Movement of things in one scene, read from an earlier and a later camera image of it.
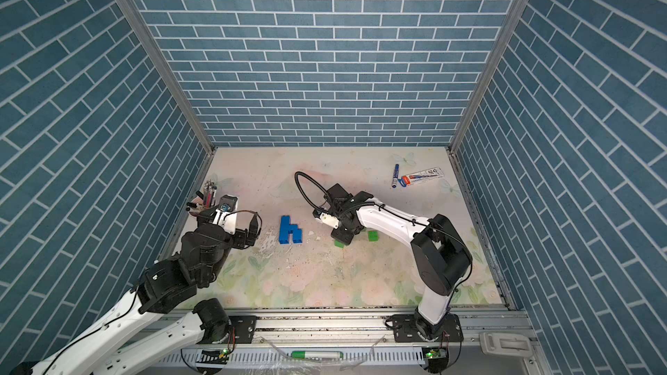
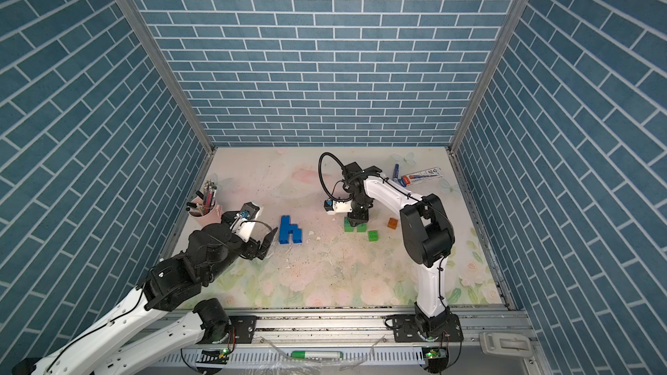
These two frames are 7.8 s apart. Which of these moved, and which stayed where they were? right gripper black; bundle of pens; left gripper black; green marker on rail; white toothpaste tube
Moved: left gripper black; right gripper black
Stayed: white toothpaste tube; green marker on rail; bundle of pens
